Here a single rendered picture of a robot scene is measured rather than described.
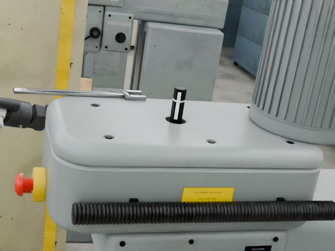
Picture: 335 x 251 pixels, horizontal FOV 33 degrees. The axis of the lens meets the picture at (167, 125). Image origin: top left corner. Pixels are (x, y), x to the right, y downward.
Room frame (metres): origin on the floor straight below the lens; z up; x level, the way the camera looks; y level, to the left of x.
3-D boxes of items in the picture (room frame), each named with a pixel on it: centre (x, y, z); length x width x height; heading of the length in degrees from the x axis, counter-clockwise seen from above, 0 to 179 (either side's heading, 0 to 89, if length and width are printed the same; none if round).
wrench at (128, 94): (0.99, 0.17, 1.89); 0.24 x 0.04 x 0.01; 111
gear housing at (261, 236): (0.95, -0.05, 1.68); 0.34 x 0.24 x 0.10; 109
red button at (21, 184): (0.86, 0.23, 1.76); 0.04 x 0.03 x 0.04; 19
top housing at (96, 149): (0.94, -0.03, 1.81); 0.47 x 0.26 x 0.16; 109
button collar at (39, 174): (0.86, 0.21, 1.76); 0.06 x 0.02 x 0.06; 19
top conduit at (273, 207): (0.81, -0.09, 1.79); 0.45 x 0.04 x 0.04; 109
